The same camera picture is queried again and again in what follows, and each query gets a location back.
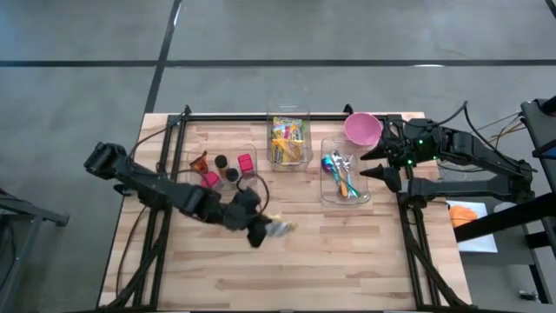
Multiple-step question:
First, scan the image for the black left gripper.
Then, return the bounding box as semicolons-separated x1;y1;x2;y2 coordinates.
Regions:
221;190;273;250

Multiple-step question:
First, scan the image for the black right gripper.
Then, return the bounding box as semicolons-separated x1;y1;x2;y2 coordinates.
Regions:
359;117;444;193

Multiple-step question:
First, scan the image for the grey yellow ramen packet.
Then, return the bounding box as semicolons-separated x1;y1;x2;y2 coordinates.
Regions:
264;219;297;238

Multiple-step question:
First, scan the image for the light blue handled spoon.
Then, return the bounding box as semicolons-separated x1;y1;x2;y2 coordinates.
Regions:
342;155;362;199

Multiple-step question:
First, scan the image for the orange handled metal spoon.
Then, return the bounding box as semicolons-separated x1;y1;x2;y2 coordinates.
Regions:
330;150;349;199

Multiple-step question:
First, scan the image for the iridescent rainbow spoon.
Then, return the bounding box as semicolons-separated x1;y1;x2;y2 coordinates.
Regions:
321;155;344;188

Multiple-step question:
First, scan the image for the small red packet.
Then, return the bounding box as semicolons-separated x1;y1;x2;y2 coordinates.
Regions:
200;170;222;190

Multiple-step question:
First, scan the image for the orange spice jar black cap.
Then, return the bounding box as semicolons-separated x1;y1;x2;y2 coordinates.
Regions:
214;154;229;179

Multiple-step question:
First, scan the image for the creamy chicken yellow ramen packet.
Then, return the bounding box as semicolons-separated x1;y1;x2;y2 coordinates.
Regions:
271;137;305;165

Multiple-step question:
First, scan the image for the orange taco seasoning packet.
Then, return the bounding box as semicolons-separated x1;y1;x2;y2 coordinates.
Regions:
189;150;209;175

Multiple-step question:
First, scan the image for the beef flavour ramen packet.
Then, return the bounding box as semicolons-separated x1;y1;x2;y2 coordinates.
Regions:
284;120;305;143

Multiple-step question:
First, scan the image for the pink plastic bowl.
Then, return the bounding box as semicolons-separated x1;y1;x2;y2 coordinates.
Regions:
343;111;384;148

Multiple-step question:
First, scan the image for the clear plastic storage bin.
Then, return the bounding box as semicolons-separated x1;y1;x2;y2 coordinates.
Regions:
265;103;314;173
320;137;372;209
185;142;260;192

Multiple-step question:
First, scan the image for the orange cloth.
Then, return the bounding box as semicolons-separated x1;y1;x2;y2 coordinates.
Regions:
449;204;480;229

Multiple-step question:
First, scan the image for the lime shrimp ramen packet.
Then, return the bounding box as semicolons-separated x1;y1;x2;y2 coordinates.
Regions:
271;116;291;141

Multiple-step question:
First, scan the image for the white paper sheet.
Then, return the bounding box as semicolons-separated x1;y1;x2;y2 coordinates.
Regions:
446;199;500;254

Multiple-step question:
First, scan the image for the black side stand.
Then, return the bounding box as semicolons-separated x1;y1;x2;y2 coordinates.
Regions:
453;96;556;305

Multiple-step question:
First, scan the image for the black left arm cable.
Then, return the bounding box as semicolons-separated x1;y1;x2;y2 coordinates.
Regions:
128;125;271;215

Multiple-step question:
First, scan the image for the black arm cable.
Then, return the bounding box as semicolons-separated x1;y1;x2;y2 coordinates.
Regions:
128;125;271;215
434;100;539;175

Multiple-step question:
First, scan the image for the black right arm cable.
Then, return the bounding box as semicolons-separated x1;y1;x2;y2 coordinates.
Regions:
434;100;539;175

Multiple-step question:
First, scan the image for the black aluminium table frame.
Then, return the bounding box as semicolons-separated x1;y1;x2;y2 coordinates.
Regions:
103;103;474;312

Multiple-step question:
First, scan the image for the yellow and black cable bundle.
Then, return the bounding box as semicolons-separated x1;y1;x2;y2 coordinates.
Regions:
468;111;529;149

